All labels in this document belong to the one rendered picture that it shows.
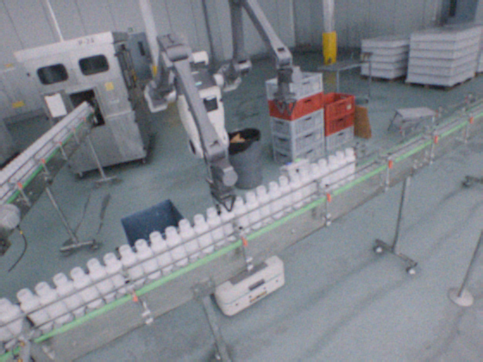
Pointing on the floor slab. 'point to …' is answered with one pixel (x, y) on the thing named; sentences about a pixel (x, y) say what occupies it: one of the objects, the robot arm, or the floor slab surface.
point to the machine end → (98, 58)
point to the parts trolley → (348, 75)
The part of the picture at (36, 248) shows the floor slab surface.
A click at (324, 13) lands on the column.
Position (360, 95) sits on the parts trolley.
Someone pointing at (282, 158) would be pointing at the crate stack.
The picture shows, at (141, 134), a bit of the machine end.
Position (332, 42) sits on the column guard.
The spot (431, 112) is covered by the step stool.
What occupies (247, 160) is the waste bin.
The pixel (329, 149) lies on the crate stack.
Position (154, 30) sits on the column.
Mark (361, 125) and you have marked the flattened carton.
